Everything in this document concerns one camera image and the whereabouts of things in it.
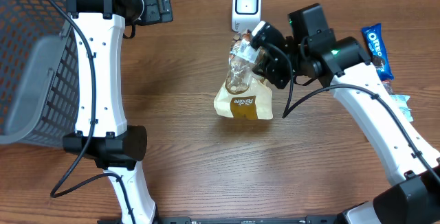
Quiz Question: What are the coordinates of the white barcode scanner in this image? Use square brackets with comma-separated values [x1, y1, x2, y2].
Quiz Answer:
[232, 0, 261, 32]

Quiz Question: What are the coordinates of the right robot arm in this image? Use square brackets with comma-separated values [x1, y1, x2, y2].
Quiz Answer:
[250, 3, 439, 223]

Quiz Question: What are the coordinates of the blue Oreo cookie pack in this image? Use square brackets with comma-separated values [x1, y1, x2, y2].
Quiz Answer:
[361, 23, 395, 81]

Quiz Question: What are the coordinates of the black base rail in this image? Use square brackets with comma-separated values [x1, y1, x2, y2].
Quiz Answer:
[98, 215, 344, 224]

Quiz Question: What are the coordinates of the beige Pantree snack bag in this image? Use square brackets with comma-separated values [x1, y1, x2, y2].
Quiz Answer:
[213, 30, 273, 120]

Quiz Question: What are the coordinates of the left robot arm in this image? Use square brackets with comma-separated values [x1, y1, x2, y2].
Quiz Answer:
[63, 0, 173, 223]

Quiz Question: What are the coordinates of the green clear candy bag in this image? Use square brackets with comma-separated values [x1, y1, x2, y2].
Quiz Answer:
[382, 80, 394, 95]

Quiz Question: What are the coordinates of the teal white snack packet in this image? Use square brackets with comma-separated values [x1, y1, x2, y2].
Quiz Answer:
[391, 94, 414, 122]

